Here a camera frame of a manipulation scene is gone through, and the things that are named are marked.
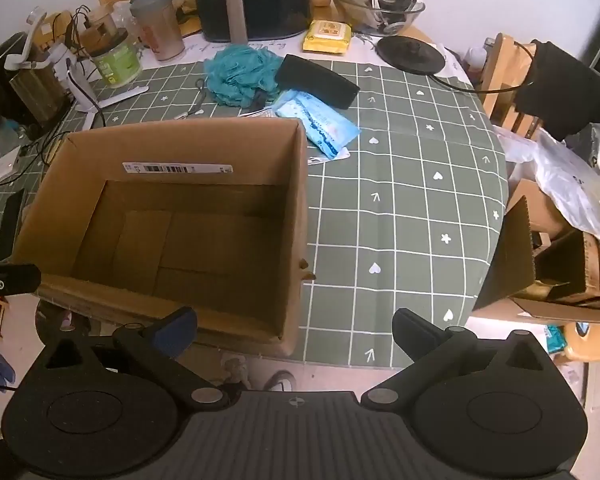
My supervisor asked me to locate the black appliance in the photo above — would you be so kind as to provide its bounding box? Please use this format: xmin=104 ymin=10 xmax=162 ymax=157
xmin=0 ymin=32 xmax=76 ymax=128

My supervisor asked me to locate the white mini tripod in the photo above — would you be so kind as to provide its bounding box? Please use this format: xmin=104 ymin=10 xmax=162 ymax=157
xmin=20 ymin=105 xmax=107 ymax=167

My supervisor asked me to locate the clear plastic bag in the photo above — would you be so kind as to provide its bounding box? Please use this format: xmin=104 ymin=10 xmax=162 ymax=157
xmin=492 ymin=122 xmax=600 ymax=251

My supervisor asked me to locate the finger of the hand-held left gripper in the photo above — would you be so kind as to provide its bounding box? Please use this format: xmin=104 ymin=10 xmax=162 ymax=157
xmin=0 ymin=263 xmax=42 ymax=297

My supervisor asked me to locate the white power adapter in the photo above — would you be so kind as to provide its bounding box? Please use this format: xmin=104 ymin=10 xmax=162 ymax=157
xmin=0 ymin=146 xmax=23 ymax=186

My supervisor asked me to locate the grey lid shaker bottle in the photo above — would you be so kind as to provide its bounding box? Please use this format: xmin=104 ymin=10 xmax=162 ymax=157
xmin=129 ymin=0 xmax=187 ymax=62

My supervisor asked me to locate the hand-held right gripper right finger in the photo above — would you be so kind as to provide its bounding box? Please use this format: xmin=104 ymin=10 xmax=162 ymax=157
xmin=362 ymin=308 xmax=556 ymax=406

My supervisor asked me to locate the wooden stool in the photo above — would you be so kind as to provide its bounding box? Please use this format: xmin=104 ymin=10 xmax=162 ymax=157
xmin=562 ymin=322 xmax=600 ymax=362

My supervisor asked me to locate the small open cardboard carton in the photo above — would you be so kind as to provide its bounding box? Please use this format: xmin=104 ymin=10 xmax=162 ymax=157
xmin=472 ymin=180 xmax=600 ymax=326

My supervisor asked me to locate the black flat device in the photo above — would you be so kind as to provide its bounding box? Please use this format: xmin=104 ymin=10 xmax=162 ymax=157
xmin=0 ymin=190 xmax=28 ymax=263

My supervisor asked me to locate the white tripod stand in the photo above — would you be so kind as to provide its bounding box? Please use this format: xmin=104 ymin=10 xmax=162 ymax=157
xmin=5 ymin=7 xmax=151 ymax=128

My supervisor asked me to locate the green label jar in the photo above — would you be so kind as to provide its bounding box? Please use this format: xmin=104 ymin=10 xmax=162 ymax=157
xmin=89 ymin=30 xmax=145 ymax=90

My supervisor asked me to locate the white small bottle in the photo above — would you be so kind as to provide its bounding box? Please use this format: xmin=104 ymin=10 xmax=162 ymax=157
xmin=462 ymin=46 xmax=486 ymax=73

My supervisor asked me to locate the teal mesh bath sponge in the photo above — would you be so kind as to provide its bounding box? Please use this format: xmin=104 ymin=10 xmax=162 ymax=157
xmin=203 ymin=44 xmax=286 ymax=108

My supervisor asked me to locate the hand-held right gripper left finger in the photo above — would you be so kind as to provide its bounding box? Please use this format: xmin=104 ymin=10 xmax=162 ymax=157
xmin=30 ymin=306 xmax=231 ymax=411

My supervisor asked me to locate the black kettle base cable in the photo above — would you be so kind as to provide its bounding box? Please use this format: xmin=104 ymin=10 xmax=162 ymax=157
xmin=427 ymin=40 xmax=538 ymax=95

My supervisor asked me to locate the large brown cardboard box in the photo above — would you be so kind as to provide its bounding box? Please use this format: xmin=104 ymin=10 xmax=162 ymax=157
xmin=11 ymin=117 xmax=317 ymax=358

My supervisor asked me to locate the grey lanyard cord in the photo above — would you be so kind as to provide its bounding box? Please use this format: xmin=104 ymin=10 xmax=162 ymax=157
xmin=174 ymin=77 xmax=208 ymax=121

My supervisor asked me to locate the green checked tablecloth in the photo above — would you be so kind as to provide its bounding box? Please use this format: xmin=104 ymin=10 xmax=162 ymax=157
xmin=0 ymin=42 xmax=511 ymax=368

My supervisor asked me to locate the blue wet wipes packet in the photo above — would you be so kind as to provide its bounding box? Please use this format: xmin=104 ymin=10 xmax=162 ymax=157
xmin=270 ymin=90 xmax=362 ymax=161

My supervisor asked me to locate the black round kettle base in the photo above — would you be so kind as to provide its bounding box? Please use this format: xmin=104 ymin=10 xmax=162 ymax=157
xmin=376 ymin=36 xmax=448 ymax=75

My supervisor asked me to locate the glass bowl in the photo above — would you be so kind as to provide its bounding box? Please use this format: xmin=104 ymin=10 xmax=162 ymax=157
xmin=328 ymin=0 xmax=427 ymax=37

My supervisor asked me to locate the yellow wet wipes pack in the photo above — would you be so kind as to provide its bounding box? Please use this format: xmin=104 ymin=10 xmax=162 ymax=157
xmin=302 ymin=20 xmax=353 ymax=54

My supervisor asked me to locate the wooden chair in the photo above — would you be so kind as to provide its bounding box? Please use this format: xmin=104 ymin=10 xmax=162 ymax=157
xmin=480 ymin=32 xmax=556 ymax=141

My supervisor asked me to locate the black cloth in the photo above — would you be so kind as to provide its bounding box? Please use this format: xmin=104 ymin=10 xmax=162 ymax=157
xmin=516 ymin=40 xmax=600 ymax=142

